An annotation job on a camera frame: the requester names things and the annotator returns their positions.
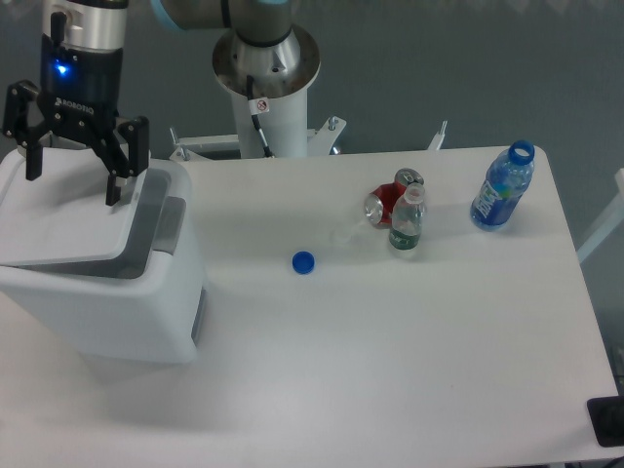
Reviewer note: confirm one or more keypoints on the white trash can body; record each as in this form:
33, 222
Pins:
145, 304

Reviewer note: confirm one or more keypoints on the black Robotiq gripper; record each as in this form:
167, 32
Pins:
80, 74

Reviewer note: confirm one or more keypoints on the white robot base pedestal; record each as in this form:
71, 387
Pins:
268, 88

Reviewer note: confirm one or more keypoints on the clear green-label water bottle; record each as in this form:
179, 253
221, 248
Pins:
407, 221

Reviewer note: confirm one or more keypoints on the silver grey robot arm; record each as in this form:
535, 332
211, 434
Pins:
260, 23

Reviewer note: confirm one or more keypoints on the crushed red soda can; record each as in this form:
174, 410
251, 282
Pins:
378, 205

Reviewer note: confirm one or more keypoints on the black device at table edge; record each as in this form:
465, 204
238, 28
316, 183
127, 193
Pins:
606, 414

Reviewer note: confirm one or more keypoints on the clear white bottle cap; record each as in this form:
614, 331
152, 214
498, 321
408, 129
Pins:
342, 237

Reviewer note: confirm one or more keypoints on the blue sports drink bottle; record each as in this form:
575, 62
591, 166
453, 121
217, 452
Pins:
507, 179

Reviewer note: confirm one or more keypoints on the white frame at right edge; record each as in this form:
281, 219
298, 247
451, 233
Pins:
607, 221

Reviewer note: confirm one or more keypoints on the white trash can lid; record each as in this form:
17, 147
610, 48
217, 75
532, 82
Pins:
62, 217

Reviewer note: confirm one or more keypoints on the blue bottle cap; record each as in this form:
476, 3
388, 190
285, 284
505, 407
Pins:
303, 262

